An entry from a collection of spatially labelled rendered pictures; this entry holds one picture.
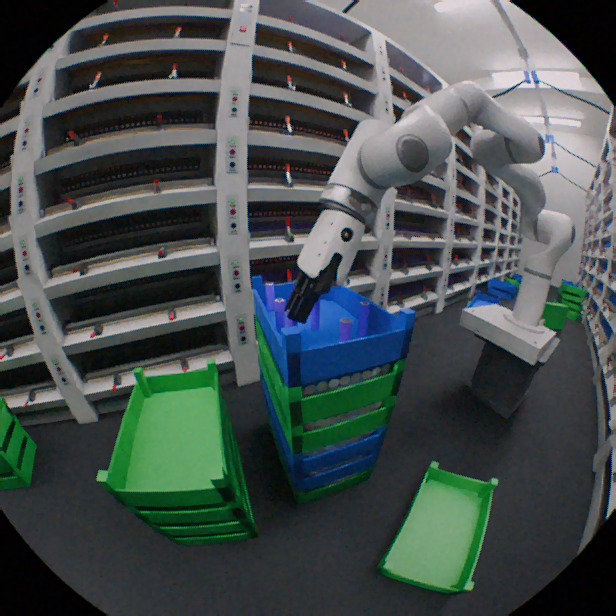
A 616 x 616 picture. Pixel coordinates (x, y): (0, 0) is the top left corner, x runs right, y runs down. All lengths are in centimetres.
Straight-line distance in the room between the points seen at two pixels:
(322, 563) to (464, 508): 37
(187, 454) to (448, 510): 61
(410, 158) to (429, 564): 73
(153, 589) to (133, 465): 33
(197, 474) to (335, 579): 37
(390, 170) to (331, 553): 69
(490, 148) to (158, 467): 97
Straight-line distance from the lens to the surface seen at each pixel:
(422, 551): 66
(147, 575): 70
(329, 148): 97
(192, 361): 91
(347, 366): 34
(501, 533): 77
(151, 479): 47
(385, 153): 29
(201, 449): 47
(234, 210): 76
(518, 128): 65
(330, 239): 31
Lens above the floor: 61
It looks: 21 degrees down
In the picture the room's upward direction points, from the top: straight up
